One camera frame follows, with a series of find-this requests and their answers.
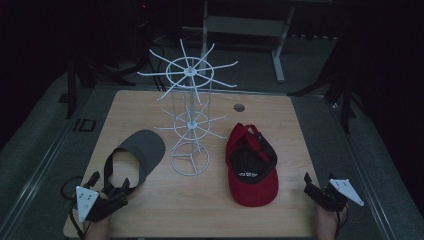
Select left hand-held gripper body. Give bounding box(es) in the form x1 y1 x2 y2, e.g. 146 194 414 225
75 185 129 223

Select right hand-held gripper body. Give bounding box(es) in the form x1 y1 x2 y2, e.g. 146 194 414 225
303 178 365 212

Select grey sun visor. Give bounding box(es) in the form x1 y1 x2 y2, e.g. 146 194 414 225
103 129 167 198

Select red baseball cap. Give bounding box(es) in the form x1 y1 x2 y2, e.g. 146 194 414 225
225 122 280 208

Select white wire display rack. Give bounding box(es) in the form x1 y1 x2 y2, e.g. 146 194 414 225
136 38 239 177

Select person's left hand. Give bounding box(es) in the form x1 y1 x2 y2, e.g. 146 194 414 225
84 214 112 240

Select person's right hand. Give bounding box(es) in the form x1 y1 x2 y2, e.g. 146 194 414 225
316 205 348 240

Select black tripod stand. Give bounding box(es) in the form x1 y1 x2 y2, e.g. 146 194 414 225
289 33 360 135
64 0 151 120

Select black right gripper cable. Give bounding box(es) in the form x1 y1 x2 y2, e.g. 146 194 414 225
334 203 350 240

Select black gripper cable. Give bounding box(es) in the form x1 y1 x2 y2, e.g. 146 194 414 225
60 175 91 240
334 203 350 240

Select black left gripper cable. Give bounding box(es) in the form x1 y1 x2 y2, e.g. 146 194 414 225
60 175 91 240

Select black rectangular floor bracket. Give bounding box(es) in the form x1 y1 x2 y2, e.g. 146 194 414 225
72 118 98 133

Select black floor cables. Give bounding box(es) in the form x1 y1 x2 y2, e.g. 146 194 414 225
146 39 168 92

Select white metal desk frame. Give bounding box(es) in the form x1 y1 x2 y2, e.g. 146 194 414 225
181 0 296 84

